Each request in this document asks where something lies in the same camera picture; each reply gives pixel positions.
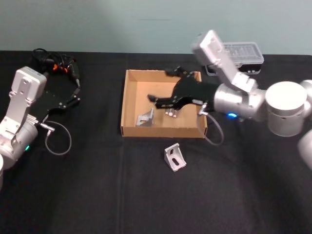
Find black table cloth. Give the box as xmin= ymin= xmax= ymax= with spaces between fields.
xmin=0 ymin=50 xmax=312 ymax=234

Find right gripper's thin dark cable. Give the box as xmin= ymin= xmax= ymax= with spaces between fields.
xmin=197 ymin=102 xmax=225 ymax=146

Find gripper's thin dark cable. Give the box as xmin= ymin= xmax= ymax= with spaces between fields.
xmin=39 ymin=120 xmax=72 ymax=156
xmin=197 ymin=102 xmax=225 ymax=146

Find silver metal angle bracket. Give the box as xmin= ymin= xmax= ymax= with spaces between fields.
xmin=135 ymin=107 xmax=156 ymax=128
xmin=163 ymin=143 xmax=187 ymax=173

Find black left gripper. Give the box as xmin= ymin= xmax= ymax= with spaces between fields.
xmin=31 ymin=86 xmax=81 ymax=122

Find black corded tool orange parts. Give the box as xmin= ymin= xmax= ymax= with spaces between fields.
xmin=31 ymin=48 xmax=82 ymax=88

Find left gripper's thin dark cable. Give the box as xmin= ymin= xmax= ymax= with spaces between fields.
xmin=39 ymin=120 xmax=72 ymax=156

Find shallow brown cardboard tray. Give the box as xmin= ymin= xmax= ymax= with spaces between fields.
xmin=119 ymin=69 xmax=208 ymax=138

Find clear plastic case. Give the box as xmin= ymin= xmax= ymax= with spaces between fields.
xmin=205 ymin=41 xmax=265 ymax=77

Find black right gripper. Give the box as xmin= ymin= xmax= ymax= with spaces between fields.
xmin=147 ymin=65 xmax=217 ymax=110

